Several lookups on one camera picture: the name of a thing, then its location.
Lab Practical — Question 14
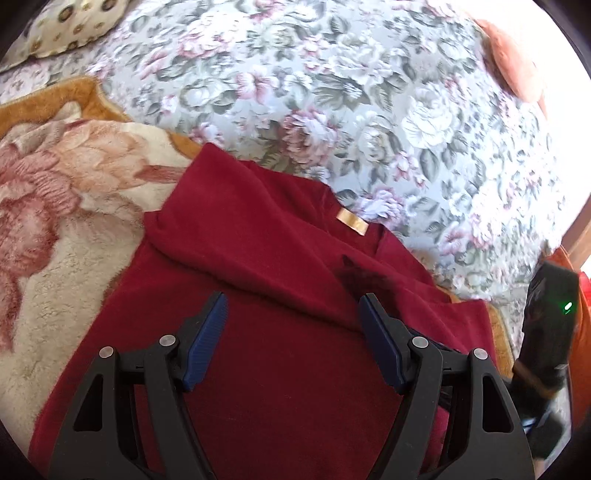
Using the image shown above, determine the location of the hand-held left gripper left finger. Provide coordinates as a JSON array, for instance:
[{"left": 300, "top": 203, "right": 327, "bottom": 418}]
[{"left": 48, "top": 291, "right": 229, "bottom": 480}]

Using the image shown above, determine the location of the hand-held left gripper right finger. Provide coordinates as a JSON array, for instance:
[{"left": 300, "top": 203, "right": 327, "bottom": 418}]
[{"left": 358, "top": 292, "right": 536, "bottom": 480}]

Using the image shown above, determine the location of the dark red sweater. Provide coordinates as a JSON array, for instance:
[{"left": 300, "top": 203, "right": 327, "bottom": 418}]
[{"left": 28, "top": 142, "right": 499, "bottom": 480}]

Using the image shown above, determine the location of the cream plush floral blanket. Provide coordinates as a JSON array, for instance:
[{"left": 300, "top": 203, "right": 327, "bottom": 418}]
[{"left": 0, "top": 76, "right": 204, "bottom": 432}]

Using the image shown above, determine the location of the floral bed sheet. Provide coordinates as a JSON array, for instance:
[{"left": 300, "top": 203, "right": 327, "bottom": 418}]
[{"left": 0, "top": 0, "right": 578, "bottom": 315}]

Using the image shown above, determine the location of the orange cushion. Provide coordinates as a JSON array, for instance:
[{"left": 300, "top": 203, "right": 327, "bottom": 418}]
[{"left": 475, "top": 18, "right": 550, "bottom": 118}]

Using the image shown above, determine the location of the cream patterned pillow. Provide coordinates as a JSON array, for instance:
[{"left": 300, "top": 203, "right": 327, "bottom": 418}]
[{"left": 0, "top": 0, "right": 139, "bottom": 72}]

